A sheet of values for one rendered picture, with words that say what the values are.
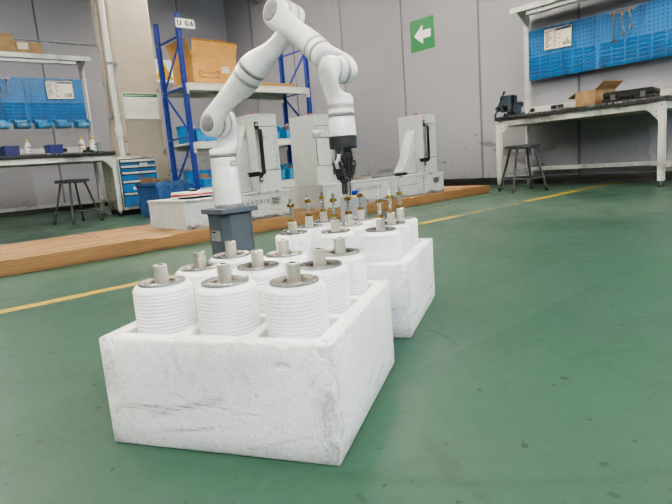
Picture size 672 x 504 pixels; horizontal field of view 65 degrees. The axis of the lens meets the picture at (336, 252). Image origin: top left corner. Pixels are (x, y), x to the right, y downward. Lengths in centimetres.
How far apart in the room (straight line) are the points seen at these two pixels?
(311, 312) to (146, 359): 27
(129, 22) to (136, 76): 69
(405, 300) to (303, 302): 52
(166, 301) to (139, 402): 17
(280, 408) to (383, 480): 17
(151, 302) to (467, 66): 650
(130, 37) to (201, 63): 156
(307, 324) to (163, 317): 24
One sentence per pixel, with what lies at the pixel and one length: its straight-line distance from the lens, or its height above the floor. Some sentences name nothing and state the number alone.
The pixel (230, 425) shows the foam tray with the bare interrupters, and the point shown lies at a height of 5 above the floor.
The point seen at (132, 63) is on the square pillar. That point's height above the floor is 193.
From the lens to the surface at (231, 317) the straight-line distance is 82.
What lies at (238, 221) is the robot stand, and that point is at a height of 25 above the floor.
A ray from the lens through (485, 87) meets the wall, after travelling 697.
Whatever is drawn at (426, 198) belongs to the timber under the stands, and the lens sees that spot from 481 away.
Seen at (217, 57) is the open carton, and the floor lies 176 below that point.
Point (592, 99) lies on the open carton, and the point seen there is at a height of 83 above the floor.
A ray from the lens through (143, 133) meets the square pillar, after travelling 781.
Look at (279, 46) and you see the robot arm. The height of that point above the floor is 78.
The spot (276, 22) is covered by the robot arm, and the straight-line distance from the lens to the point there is 164.
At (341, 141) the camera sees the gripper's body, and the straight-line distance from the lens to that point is 141.
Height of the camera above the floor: 42
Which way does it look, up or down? 10 degrees down
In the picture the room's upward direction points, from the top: 5 degrees counter-clockwise
